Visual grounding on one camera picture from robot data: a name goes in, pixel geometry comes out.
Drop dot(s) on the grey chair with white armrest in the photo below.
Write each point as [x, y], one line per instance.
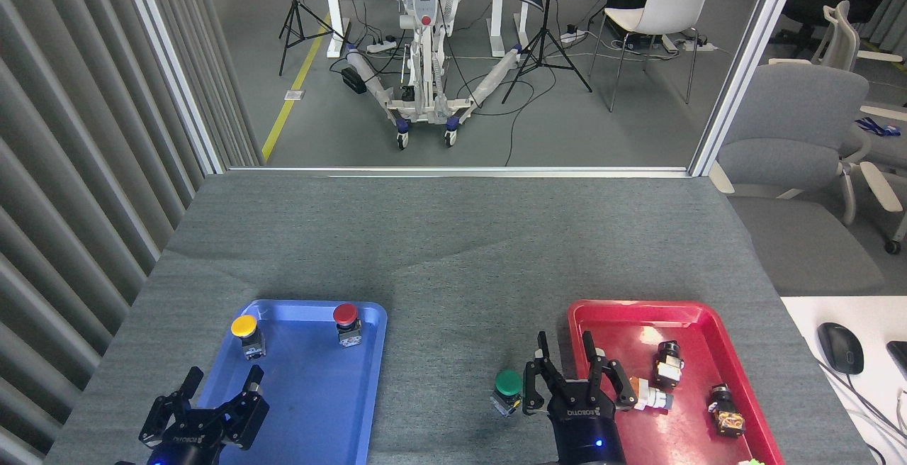
[882, 188]

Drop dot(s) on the silver post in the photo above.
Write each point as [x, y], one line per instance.
[170, 61]
[747, 61]

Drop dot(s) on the white orange switch block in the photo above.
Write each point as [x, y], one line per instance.
[652, 395]

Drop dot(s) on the white frame office chair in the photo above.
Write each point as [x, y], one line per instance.
[842, 36]

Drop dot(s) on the grey office chair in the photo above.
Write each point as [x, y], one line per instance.
[793, 118]

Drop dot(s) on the white plastic chair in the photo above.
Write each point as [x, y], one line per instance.
[669, 4]

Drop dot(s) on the yellow push button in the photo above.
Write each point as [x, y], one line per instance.
[244, 326]

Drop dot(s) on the black computer mouse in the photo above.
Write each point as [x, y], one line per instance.
[841, 348]

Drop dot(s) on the black flat device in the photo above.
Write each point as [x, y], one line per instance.
[900, 359]

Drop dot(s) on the blue plastic tray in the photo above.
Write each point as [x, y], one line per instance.
[319, 394]

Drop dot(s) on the black switch with orange base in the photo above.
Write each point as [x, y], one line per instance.
[726, 412]

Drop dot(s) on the black selector switch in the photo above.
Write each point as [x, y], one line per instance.
[668, 366]

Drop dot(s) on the red plastic tray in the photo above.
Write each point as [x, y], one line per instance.
[680, 444]

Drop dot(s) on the silver horizontal rail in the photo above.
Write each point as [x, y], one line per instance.
[460, 171]

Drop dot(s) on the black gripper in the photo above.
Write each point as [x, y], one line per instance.
[188, 444]
[587, 429]

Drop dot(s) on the black power adapter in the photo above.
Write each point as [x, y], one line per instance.
[353, 81]

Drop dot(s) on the white floor plate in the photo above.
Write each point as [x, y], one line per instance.
[294, 95]

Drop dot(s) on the green push button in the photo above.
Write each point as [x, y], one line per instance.
[508, 382]

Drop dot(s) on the red push button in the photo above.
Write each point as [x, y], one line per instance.
[345, 314]

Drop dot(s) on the black tripod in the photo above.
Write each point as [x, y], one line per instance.
[295, 22]
[544, 40]

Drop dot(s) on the white power strip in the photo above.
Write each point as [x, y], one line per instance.
[380, 46]
[698, 45]
[572, 36]

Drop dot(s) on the white desk leg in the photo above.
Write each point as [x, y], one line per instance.
[499, 22]
[334, 18]

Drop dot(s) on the white side desk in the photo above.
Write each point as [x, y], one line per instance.
[815, 309]

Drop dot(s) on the small green white object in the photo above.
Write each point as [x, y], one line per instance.
[752, 462]

